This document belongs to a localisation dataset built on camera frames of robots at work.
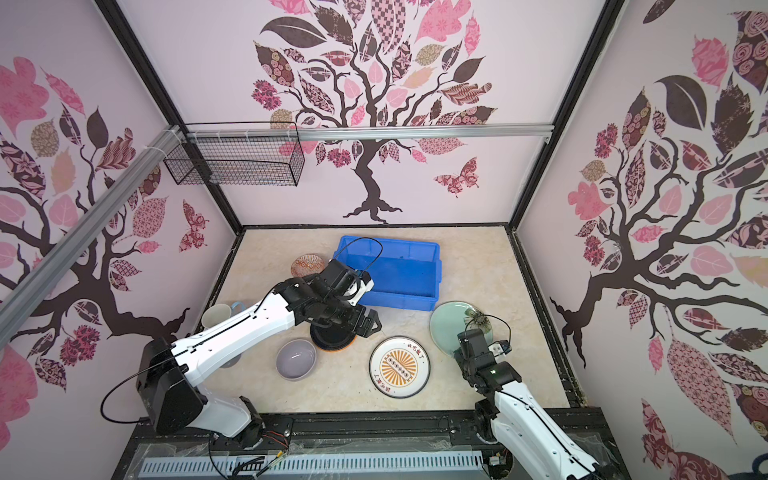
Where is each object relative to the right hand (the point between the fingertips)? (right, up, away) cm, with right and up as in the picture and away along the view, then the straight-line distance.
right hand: (459, 350), depth 87 cm
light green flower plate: (0, +8, +7) cm, 11 cm away
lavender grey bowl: (-48, -2, -2) cm, 48 cm away
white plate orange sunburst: (-18, -3, -3) cm, 18 cm away
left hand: (-27, +10, -11) cm, 31 cm away
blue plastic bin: (-15, +21, +20) cm, 33 cm away
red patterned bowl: (-51, +25, +20) cm, 60 cm away
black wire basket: (-70, +62, +8) cm, 94 cm away
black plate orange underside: (-38, +3, +1) cm, 38 cm away
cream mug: (-72, +11, -1) cm, 73 cm away
